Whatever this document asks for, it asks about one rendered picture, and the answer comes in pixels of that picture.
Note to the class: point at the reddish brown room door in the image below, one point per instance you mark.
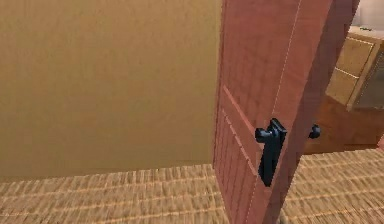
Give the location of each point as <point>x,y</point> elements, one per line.
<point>253,66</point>

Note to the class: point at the light wooden drawer cabinet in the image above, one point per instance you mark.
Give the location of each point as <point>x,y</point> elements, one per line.
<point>353,63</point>

